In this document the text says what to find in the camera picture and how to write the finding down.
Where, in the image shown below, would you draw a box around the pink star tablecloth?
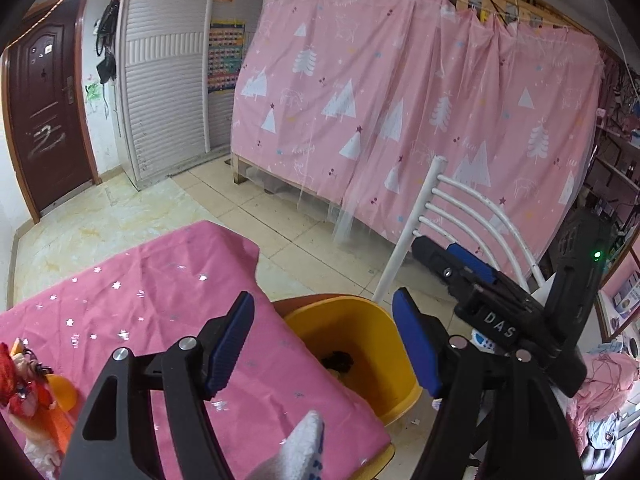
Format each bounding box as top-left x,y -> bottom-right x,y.
0,220 -> 393,480

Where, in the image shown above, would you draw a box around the yellow plastic bin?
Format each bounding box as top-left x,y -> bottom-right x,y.
282,296 -> 423,428

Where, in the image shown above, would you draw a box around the white metal chair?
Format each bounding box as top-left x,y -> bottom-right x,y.
372,156 -> 551,306

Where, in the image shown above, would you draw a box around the dark brown door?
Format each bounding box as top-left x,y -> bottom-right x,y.
2,0 -> 99,222

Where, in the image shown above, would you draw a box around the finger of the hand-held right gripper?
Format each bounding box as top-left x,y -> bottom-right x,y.
411,236 -> 473,303
447,243 -> 546,306

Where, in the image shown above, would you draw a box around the white shutter wardrobe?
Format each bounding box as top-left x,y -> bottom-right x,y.
117,0 -> 273,191

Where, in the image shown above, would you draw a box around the dark scrap in bin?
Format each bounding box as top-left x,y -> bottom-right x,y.
322,351 -> 357,377

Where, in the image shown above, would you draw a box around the pink tree print curtain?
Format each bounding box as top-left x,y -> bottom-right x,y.
231,0 -> 603,267

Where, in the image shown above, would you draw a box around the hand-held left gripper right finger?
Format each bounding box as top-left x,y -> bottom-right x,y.
392,287 -> 586,480

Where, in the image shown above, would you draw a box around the red orange toy doll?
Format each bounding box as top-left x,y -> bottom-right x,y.
0,337 -> 79,463

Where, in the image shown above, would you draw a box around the pink clothes pile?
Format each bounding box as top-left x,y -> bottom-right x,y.
570,340 -> 640,466

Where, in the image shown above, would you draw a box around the black hanging bags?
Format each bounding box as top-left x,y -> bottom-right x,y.
95,0 -> 121,84

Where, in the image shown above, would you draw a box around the cluttered wall shelves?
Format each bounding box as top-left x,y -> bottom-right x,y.
585,45 -> 640,246

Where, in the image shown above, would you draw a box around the white mesh net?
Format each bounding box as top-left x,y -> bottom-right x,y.
295,170 -> 386,247

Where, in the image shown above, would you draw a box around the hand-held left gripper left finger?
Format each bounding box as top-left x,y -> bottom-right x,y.
60,291 -> 256,480

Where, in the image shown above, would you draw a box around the colourful chart poster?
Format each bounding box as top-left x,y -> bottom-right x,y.
207,20 -> 247,94

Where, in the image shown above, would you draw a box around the person's left hand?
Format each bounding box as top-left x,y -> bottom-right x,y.
250,410 -> 325,480

